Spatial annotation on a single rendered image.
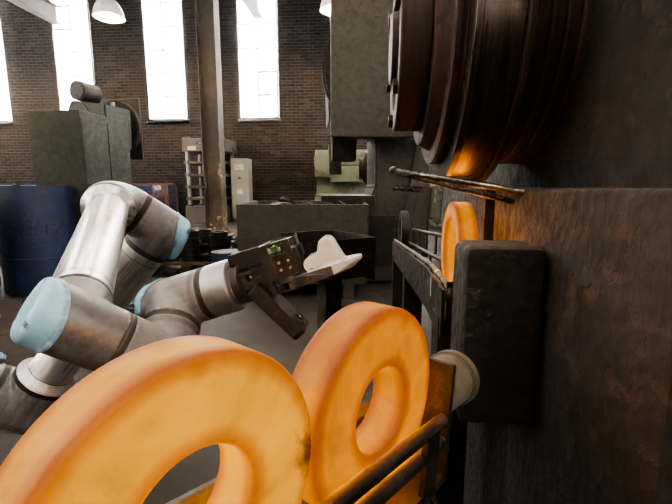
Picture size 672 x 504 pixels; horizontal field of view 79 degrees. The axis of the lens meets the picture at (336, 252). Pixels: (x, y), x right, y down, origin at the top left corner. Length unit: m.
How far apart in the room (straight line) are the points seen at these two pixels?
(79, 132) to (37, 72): 10.08
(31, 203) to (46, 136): 0.62
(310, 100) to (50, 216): 8.10
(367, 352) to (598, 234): 0.28
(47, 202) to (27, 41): 10.67
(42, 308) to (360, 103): 3.03
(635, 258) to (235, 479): 0.36
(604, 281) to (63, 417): 0.44
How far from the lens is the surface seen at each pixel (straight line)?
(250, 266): 0.68
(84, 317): 0.62
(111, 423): 0.19
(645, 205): 0.43
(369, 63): 3.50
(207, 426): 0.21
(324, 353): 0.28
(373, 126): 3.41
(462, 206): 0.77
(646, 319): 0.42
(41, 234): 4.03
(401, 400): 0.36
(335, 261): 0.65
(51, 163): 4.26
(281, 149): 11.05
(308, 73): 11.25
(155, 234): 1.14
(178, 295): 0.71
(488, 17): 0.62
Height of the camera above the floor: 0.87
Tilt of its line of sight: 9 degrees down
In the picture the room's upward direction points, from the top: straight up
